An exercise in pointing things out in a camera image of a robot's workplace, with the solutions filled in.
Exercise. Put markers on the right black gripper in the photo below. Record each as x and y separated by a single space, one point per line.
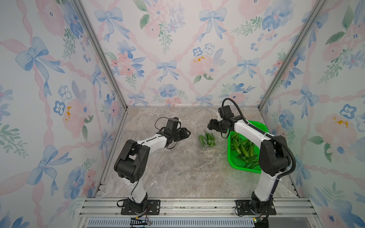
213 123

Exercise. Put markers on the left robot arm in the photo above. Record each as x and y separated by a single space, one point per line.
132 160

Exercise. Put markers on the aluminium front rail frame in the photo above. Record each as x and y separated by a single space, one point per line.
198 213

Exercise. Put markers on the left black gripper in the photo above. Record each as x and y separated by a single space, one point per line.
184 135

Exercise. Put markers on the green peppers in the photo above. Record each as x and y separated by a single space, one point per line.
245 149

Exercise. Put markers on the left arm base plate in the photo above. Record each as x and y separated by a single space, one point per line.
147 206

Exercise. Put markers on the bright green plastic basket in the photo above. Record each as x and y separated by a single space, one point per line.
248 148

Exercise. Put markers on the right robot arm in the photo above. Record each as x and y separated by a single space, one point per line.
274 155

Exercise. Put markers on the clear pepper container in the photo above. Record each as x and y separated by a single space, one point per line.
206 140

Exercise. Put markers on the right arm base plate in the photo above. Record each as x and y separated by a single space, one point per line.
247 207

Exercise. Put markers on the left aluminium corner post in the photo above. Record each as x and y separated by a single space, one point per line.
85 21

